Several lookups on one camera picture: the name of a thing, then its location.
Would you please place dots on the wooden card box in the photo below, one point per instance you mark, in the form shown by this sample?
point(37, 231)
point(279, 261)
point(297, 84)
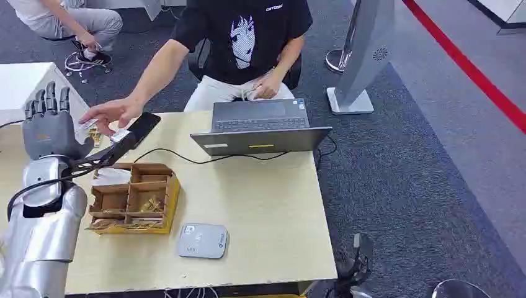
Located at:
point(111, 199)

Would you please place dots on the person's left hand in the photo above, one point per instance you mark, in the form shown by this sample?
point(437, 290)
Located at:
point(268, 87)

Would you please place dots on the chrome stool base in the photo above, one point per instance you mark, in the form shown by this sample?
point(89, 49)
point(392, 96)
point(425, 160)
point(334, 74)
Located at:
point(82, 65)

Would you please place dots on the white cloth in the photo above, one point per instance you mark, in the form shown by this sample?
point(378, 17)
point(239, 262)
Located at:
point(115, 177)

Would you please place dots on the grey laptop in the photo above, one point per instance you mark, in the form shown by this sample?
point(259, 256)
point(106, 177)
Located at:
point(259, 142)

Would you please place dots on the red floor tape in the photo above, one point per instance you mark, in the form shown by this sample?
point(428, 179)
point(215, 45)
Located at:
point(464, 63)

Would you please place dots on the seated person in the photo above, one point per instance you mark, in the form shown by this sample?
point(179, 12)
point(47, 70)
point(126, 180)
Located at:
point(213, 41)

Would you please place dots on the person's right hand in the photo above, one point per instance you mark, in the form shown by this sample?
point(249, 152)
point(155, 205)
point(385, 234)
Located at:
point(119, 111)

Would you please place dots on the person on stool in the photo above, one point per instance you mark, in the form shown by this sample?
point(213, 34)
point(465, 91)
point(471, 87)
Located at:
point(94, 24)

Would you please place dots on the round dark glossy object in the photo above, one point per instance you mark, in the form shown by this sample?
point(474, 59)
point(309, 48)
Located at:
point(458, 290)

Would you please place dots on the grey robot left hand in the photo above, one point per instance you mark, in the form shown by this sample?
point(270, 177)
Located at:
point(49, 131)

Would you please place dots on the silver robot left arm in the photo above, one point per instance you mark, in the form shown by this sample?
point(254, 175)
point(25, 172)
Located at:
point(41, 246)

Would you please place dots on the grey card reader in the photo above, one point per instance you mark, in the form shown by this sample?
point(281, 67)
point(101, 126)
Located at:
point(202, 241)

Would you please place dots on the black smartphone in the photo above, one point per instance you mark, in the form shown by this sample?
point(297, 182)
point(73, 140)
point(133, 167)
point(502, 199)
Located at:
point(146, 123)

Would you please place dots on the white furniture with dark edge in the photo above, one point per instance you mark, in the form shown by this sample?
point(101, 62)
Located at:
point(505, 10)

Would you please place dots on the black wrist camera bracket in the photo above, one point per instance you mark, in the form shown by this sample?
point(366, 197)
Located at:
point(105, 157)

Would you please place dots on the gold cards lying flat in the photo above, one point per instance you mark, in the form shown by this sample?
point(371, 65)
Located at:
point(123, 225)

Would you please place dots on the grey standing kiosk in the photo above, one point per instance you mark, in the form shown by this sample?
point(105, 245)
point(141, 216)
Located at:
point(365, 49)

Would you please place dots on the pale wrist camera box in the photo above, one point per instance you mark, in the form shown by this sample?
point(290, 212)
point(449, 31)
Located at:
point(120, 135)

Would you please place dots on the gold cards standing upright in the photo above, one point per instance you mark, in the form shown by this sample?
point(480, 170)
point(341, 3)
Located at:
point(152, 205)

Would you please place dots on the round chrome stand base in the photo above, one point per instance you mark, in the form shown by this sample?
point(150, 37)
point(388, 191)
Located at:
point(333, 61)

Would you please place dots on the gold card stack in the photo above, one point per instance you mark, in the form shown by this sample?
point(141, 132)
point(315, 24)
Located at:
point(95, 138)

